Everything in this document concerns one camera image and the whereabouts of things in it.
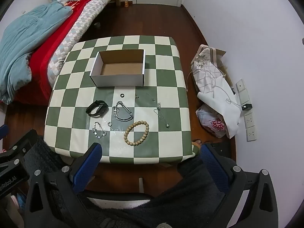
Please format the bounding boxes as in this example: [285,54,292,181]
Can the person's dark fleece pants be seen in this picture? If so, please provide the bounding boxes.
[24,136,252,228]

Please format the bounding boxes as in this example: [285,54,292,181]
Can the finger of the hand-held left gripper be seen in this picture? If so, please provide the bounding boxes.
[0,124,9,140]
[0,129,38,159]

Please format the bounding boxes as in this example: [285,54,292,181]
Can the brown cardboard piece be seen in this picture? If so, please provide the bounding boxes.
[212,48,235,93]

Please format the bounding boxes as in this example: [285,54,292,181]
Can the white power strip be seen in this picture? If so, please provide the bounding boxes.
[235,78,258,142]

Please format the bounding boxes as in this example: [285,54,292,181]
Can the wooden bead bracelet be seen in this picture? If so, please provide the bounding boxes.
[123,120,150,147]

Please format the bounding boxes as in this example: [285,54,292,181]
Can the red blanket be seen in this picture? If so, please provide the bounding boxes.
[14,0,119,106]

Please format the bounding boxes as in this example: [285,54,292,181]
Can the cardboard box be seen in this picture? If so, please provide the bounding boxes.
[89,49,146,87]

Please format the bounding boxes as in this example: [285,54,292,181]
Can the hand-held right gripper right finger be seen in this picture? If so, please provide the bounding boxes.
[200,143,279,228]

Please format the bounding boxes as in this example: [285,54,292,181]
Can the plastic bag with red print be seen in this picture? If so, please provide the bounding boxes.
[196,103,228,138]

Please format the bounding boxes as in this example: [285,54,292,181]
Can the thin silver pendant necklace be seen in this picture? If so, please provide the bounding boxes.
[153,108,171,128]

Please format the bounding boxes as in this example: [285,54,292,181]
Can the green white checkered tablecloth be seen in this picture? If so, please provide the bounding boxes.
[44,35,200,165]

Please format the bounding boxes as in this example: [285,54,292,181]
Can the black smart band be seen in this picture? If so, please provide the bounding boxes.
[86,100,109,118]

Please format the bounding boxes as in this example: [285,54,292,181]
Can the silver curb chain bracelet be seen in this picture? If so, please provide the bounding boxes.
[113,101,134,122]

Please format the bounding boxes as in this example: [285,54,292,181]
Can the silver charm bracelet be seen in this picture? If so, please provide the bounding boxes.
[92,121,107,139]

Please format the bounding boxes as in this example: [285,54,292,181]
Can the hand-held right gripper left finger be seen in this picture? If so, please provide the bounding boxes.
[24,143,103,228]

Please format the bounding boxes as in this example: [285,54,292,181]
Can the plain white bag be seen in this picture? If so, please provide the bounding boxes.
[197,77,242,140]

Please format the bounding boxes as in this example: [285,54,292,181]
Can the white patterned tote bag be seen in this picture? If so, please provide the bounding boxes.
[191,44,226,93]

